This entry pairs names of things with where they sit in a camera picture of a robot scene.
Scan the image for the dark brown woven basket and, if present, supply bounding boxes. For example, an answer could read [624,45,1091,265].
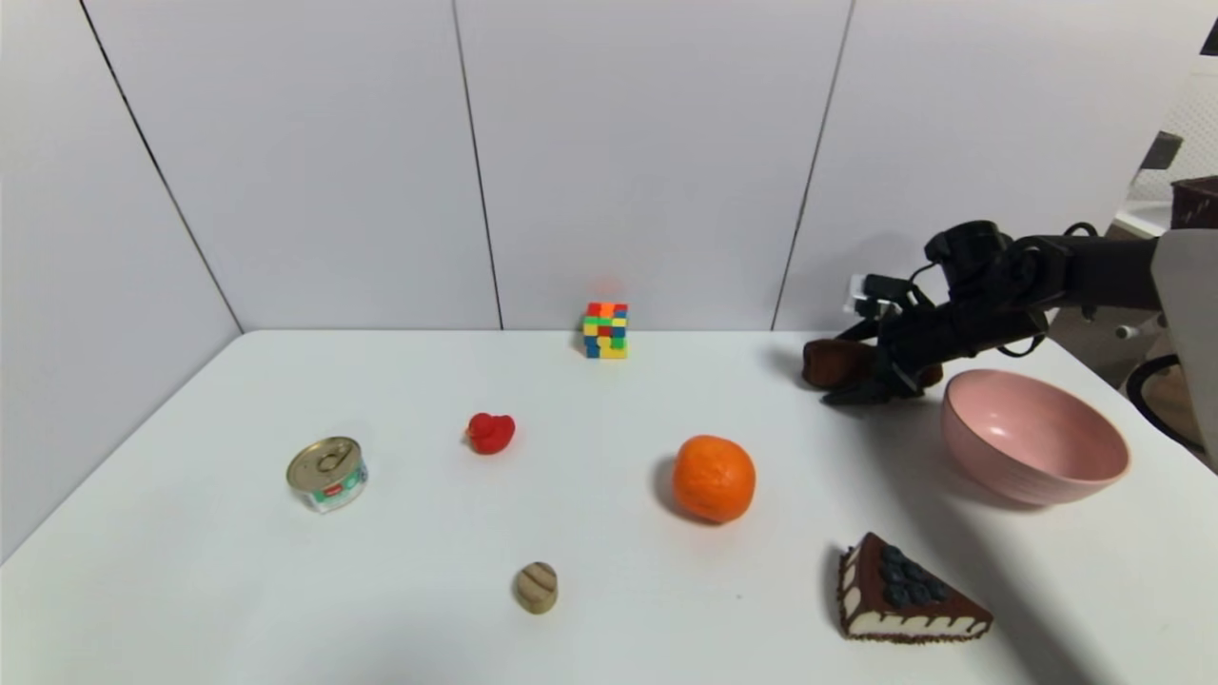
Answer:
[1170,175,1218,230]

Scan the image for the multicolour puzzle cube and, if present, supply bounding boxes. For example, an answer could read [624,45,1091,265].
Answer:
[582,303,629,360]

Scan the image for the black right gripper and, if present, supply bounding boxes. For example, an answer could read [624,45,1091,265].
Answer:
[821,296,992,406]

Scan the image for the brown rounded toy object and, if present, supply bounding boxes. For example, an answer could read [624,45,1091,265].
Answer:
[802,339,944,390]

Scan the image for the orange fruit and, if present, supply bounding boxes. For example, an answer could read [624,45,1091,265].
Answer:
[673,435,757,524]

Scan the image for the pink bowl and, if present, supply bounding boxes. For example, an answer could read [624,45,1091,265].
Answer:
[941,369,1131,506]

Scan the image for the black looped floor cable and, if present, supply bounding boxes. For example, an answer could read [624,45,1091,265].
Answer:
[1126,353,1205,454]

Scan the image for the red rubber duck toy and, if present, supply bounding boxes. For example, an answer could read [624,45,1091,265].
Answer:
[465,412,517,455]

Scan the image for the small wooden cylinder block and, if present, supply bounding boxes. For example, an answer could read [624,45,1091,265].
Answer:
[516,561,559,615]

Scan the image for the light grey panel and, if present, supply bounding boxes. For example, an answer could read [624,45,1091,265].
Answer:
[1149,228,1218,469]

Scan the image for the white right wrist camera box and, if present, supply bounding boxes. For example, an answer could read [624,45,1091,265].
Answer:
[849,274,905,317]

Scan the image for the gold-lid tin can green label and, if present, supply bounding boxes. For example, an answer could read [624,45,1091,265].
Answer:
[286,436,369,514]

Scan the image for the chocolate blueberry cake slice toy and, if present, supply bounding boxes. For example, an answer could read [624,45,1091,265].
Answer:
[837,532,994,645]

